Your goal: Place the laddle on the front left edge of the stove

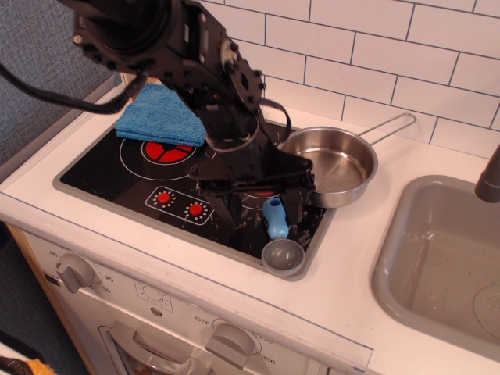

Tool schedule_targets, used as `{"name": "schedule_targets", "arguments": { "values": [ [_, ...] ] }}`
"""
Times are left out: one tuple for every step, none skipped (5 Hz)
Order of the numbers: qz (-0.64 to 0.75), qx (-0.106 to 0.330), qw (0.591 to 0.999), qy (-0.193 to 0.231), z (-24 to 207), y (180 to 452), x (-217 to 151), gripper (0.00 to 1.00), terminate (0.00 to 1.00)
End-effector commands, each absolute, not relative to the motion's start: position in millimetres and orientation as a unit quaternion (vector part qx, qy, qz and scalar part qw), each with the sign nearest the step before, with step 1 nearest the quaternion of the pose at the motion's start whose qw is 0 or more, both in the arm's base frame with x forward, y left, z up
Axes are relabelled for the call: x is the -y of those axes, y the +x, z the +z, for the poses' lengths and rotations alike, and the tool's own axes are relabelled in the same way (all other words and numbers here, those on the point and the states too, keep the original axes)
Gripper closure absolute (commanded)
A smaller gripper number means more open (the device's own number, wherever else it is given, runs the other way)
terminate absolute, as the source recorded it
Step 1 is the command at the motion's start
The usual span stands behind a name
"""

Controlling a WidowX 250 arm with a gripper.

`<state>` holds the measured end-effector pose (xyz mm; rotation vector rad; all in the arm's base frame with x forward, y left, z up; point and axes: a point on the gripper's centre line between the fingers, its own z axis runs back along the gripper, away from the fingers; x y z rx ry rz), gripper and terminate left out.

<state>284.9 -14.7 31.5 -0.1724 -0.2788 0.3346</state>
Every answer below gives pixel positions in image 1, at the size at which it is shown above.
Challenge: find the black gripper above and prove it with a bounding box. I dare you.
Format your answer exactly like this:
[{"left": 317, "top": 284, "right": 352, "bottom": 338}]
[{"left": 188, "top": 132, "right": 315, "bottom": 227}]

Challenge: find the blue grey toy ladle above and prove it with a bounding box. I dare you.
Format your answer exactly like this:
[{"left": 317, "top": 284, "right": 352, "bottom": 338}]
[{"left": 261, "top": 198, "right": 305, "bottom": 277}]

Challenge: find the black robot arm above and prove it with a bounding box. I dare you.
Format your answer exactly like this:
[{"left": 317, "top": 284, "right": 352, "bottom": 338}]
[{"left": 66, "top": 1, "right": 315, "bottom": 225}]

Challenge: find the right red stove knob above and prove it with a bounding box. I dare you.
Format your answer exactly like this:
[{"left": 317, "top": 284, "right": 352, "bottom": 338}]
[{"left": 188, "top": 203, "right": 205, "bottom": 217}]

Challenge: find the red stove knob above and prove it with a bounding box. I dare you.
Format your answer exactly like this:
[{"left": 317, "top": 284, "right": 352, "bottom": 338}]
[
  {"left": 156, "top": 191, "right": 172, "bottom": 205},
  {"left": 188, "top": 203, "right": 205, "bottom": 217}
]

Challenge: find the left red stove knob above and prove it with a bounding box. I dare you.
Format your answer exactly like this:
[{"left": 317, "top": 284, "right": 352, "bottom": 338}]
[{"left": 156, "top": 191, "right": 172, "bottom": 205}]

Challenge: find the black toy stovetop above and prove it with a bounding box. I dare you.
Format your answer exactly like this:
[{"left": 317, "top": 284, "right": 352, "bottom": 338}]
[{"left": 52, "top": 107, "right": 338, "bottom": 282}]

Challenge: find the stainless steel pan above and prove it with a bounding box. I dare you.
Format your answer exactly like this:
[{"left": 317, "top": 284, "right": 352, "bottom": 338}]
[{"left": 279, "top": 112, "right": 416, "bottom": 209}]

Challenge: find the blue folded cloth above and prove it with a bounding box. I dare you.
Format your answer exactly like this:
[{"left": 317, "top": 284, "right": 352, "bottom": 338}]
[{"left": 115, "top": 84, "right": 205, "bottom": 147}]

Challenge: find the grey right oven knob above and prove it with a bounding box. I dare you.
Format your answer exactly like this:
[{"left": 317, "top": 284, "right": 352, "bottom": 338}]
[{"left": 205, "top": 323, "right": 256, "bottom": 370}]

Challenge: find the grey oven knob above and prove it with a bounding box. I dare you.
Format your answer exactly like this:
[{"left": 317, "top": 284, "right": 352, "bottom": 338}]
[
  {"left": 56, "top": 254, "right": 95, "bottom": 294},
  {"left": 205, "top": 323, "right": 256, "bottom": 370}
]

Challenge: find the white toy oven front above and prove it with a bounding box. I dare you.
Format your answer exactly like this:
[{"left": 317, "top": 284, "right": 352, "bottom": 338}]
[{"left": 26, "top": 234, "right": 328, "bottom": 374}]

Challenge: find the grey sink basin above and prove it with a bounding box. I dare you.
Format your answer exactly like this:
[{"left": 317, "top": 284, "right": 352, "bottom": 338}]
[{"left": 372, "top": 175, "right": 499, "bottom": 361}]

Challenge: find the grey left oven knob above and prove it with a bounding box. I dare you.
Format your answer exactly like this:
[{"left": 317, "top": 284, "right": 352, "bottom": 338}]
[{"left": 56, "top": 254, "right": 95, "bottom": 294}]

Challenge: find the grey faucet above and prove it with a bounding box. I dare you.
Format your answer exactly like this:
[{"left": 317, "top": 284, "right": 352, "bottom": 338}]
[{"left": 474, "top": 146, "right": 500, "bottom": 203}]

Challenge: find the orange object at corner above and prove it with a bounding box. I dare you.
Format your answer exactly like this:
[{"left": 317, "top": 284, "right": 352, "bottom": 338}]
[{"left": 1, "top": 356, "right": 55, "bottom": 375}]

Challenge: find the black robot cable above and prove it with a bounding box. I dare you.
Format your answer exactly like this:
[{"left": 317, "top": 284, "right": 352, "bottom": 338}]
[{"left": 0, "top": 64, "right": 148, "bottom": 116}]

